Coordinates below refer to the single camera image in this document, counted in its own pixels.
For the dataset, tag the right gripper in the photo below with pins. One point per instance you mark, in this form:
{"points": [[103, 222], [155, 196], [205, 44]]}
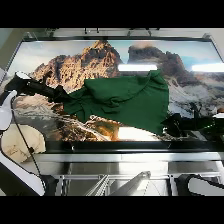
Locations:
{"points": [[173, 126]]}

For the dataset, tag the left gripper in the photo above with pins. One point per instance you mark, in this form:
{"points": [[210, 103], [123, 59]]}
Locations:
{"points": [[60, 94]]}

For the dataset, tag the green T-shirt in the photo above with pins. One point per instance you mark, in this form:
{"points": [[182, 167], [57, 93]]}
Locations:
{"points": [[133, 100]]}

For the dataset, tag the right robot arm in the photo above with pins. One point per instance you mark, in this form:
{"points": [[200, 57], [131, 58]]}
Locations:
{"points": [[203, 124]]}

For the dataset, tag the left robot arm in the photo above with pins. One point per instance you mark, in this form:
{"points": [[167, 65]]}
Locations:
{"points": [[20, 181]]}

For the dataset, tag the cream garment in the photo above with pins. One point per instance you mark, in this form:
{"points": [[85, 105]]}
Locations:
{"points": [[20, 143]]}

